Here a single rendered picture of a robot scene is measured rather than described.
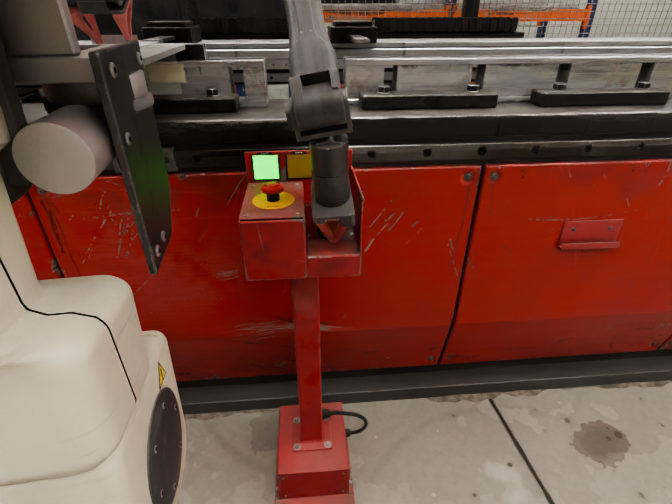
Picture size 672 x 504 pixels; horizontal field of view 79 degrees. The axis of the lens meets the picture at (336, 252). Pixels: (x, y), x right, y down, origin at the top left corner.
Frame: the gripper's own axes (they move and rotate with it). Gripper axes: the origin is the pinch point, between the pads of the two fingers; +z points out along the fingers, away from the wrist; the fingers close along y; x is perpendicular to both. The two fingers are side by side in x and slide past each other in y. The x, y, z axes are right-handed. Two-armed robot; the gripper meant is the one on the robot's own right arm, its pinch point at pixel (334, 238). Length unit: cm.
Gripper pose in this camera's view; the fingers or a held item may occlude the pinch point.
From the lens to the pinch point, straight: 73.2
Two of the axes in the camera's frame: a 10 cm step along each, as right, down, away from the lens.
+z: 0.4, 7.2, 7.0
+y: -0.6, -6.9, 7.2
